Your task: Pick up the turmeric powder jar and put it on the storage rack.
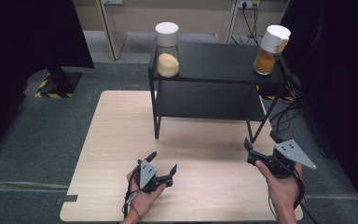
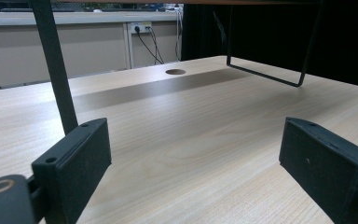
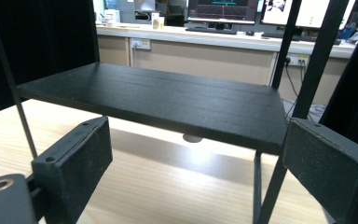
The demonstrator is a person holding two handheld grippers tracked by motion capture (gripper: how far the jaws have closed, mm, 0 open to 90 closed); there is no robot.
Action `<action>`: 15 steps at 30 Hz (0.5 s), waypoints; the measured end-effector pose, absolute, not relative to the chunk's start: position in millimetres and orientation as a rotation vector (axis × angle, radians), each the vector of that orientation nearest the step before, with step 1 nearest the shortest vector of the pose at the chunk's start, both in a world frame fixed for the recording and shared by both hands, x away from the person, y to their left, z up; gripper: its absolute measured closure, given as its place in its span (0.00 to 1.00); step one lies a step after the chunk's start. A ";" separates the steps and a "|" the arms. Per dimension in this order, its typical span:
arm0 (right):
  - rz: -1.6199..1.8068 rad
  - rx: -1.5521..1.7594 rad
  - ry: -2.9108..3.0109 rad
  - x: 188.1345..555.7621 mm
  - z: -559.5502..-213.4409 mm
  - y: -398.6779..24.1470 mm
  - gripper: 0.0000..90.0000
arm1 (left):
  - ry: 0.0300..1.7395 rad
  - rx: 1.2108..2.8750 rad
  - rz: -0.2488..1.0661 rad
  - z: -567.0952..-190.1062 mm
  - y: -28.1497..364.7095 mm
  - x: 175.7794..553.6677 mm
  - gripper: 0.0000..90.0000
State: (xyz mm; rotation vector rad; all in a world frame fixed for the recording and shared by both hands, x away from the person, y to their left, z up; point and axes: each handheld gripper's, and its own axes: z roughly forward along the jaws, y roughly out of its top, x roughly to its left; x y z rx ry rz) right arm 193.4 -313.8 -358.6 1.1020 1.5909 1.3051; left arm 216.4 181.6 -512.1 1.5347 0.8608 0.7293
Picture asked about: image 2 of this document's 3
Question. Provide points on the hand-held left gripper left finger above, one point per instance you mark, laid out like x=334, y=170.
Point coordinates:
x=74, y=168

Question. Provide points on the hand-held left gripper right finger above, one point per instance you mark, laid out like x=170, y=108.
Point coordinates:
x=326, y=168

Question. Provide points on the black two-tier shelf rack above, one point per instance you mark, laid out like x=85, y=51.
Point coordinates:
x=54, y=62

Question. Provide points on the black curtain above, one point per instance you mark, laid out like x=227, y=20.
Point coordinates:
x=276, y=40

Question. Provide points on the white partition frame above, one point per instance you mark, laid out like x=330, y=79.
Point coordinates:
x=74, y=18

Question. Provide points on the white wall outlet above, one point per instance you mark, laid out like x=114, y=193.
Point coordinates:
x=140, y=27

